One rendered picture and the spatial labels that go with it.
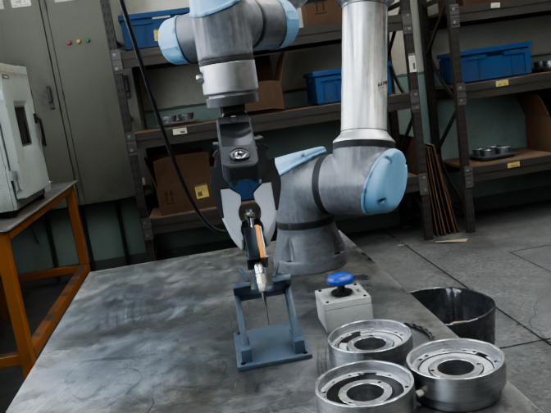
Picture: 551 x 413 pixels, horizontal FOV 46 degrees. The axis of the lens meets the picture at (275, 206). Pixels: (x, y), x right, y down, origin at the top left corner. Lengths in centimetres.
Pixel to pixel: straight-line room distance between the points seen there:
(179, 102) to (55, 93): 84
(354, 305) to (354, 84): 44
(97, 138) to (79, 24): 74
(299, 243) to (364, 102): 29
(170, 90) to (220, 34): 385
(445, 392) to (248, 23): 52
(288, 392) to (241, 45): 44
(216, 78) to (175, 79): 384
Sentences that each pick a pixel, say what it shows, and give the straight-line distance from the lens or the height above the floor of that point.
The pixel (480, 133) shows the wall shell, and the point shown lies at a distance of 517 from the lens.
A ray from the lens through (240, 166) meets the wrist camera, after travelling 79.
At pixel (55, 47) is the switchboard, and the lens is 455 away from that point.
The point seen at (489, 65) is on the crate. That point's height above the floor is 110.
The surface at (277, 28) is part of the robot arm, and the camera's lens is 95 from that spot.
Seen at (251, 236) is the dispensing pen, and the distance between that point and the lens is 88.
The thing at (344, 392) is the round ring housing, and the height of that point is 83.
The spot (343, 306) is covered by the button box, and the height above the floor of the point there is 84.
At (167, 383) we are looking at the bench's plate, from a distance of 89.
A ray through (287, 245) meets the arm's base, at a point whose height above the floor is 86.
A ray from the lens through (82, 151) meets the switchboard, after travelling 453.
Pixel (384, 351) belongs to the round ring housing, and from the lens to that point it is 78.
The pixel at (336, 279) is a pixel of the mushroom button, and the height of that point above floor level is 87.
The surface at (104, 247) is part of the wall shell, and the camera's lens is 485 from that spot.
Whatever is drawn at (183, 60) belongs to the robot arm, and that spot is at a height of 122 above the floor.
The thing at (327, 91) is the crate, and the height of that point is 109.
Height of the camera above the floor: 116
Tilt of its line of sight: 10 degrees down
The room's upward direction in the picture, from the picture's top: 8 degrees counter-clockwise
